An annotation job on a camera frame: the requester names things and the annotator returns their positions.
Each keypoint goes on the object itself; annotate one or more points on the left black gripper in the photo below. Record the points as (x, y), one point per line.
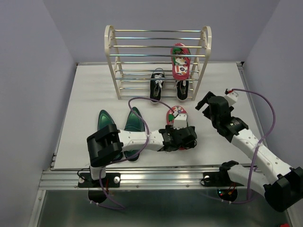
(189, 144)

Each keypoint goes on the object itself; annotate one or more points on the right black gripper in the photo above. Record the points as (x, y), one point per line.
(200, 104)

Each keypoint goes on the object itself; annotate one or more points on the pink kids sandal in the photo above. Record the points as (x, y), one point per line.
(180, 63)
(172, 113)

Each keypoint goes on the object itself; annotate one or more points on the black sneaker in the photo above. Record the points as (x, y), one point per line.
(156, 84)
(182, 89)

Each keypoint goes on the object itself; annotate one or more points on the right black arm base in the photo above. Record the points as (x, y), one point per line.
(226, 189)

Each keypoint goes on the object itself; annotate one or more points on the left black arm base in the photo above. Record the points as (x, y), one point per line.
(95, 193)

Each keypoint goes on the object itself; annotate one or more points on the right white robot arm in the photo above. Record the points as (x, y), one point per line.
(280, 184)

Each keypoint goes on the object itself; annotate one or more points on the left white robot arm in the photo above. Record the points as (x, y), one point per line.
(105, 144)

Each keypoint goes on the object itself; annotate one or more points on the cream and chrome shoe shelf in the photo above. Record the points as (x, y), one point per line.
(133, 55)

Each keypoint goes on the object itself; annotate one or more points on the left green loafer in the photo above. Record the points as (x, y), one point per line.
(104, 119)

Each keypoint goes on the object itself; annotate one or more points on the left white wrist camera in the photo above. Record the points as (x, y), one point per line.
(180, 121)

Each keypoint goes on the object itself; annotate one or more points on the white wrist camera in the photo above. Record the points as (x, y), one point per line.
(180, 121)
(231, 96)

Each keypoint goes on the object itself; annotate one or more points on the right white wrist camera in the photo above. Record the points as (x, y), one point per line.
(231, 96)

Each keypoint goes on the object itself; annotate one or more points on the aluminium mounting rail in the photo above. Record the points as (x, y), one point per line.
(183, 178)

